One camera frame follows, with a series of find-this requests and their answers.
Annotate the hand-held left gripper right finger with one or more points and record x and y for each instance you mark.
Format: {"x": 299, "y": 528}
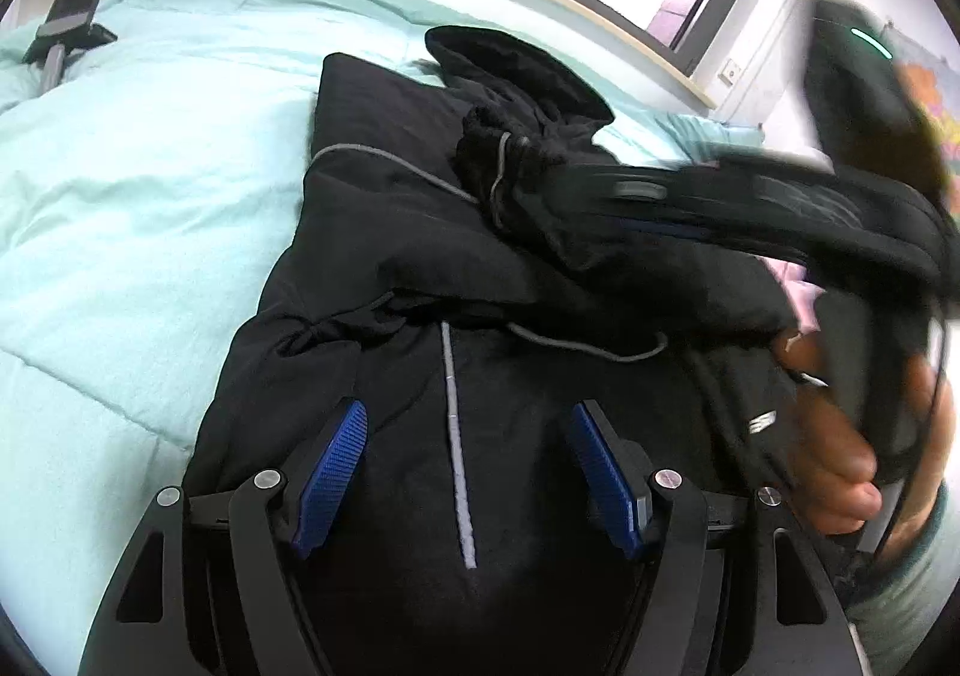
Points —
{"x": 607, "y": 481}

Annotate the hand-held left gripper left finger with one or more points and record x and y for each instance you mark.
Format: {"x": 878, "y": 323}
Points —
{"x": 334, "y": 473}

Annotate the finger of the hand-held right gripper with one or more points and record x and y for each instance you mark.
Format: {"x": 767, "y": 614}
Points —
{"x": 637, "y": 190}

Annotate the black hooded jacket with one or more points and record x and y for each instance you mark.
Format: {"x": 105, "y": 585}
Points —
{"x": 487, "y": 286}

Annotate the person's right hand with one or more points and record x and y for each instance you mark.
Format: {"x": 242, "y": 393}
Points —
{"x": 840, "y": 451}

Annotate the mint green bed blanket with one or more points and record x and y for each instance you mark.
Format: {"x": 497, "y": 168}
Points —
{"x": 150, "y": 196}

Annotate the phone on stand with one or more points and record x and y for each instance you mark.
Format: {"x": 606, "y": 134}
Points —
{"x": 71, "y": 9}

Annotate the colourful wall poster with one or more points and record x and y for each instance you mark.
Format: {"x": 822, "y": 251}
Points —
{"x": 946, "y": 121}

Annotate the white wall socket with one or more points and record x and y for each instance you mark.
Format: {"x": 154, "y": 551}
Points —
{"x": 729, "y": 72}

